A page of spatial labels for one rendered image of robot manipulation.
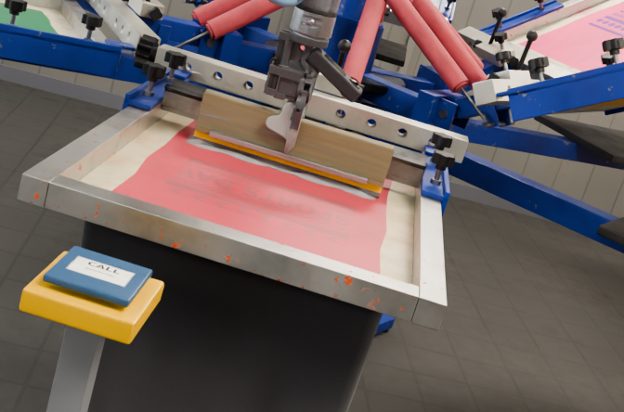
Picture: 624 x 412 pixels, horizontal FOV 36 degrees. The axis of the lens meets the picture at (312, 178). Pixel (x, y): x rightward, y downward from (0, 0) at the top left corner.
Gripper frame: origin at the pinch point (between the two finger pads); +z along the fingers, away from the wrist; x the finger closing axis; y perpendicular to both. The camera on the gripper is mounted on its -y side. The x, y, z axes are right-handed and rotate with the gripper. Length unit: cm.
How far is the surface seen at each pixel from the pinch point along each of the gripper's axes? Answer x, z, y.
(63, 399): 71, 19, 14
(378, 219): 12.6, 5.2, -18.1
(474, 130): -115, 10, -44
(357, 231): 22.1, 5.1, -15.1
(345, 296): 52, 4, -15
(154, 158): 16.8, 4.3, 20.6
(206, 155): 6.3, 4.4, 13.9
